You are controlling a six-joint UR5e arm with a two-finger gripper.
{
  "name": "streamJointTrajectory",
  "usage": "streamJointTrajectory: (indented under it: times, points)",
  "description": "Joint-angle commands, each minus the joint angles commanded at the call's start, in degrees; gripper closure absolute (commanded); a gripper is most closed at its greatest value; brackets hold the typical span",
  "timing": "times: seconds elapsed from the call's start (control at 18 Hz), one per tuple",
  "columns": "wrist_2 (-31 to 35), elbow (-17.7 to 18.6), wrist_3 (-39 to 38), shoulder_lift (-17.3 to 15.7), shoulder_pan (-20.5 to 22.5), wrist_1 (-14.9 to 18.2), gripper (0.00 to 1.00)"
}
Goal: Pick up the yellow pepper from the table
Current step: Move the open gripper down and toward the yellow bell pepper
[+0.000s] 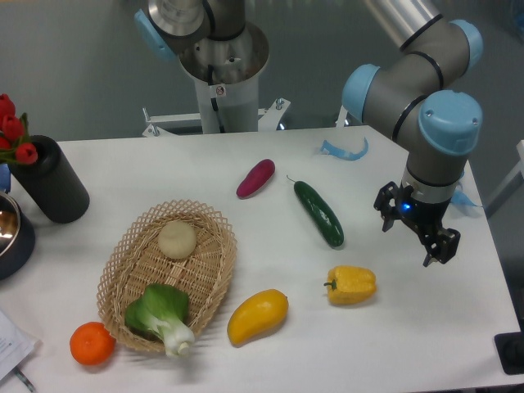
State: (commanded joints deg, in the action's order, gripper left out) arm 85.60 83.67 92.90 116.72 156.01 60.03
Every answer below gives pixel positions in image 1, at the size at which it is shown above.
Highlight black device at edge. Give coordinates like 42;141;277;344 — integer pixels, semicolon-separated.
495;332;524;375

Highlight white frame at right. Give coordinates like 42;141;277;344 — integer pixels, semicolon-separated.
484;140;523;219

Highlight green bok choy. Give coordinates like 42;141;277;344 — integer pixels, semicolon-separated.
124;283;195;357

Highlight orange mandarin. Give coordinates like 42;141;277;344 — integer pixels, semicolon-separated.
70;322;115;366

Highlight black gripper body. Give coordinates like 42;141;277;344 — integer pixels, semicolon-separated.
392;184;455;245

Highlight white paper sheets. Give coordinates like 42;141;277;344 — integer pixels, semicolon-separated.
1;311;42;379

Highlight green cucumber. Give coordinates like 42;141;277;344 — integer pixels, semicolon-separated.
287;177;345;249

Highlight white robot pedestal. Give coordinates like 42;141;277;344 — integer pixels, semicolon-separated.
147;22;291;134

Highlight white steamed bun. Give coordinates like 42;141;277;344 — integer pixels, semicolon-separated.
157;221;197;259

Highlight black cable on pedestal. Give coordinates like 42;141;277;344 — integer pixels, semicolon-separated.
206;64;225;133

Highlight black cylindrical vase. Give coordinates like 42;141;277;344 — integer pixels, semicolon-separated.
9;135;90;224

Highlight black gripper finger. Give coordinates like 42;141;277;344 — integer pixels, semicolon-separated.
422;228;461;267
373;182;402;233

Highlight dark metal bowl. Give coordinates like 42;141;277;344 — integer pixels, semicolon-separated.
1;192;36;280

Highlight purple sweet potato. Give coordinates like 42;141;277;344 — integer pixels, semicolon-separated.
236;159;275;199

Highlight blue plastic strip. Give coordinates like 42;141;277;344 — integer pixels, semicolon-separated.
318;138;369;161

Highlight yellow mango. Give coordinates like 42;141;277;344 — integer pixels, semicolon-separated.
227;289;289;346

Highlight red artificial tulips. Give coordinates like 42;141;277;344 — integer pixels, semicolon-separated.
1;93;38;165

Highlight woven wicker basket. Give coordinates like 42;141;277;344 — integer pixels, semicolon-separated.
97;200;237;352

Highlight blue object at left edge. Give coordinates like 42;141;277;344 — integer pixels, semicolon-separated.
0;164;11;193

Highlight yellow bell pepper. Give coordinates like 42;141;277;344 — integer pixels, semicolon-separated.
323;265;377;305

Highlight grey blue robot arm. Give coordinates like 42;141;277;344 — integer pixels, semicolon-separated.
134;1;483;263

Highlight pen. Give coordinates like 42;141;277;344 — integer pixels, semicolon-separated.
12;366;37;393

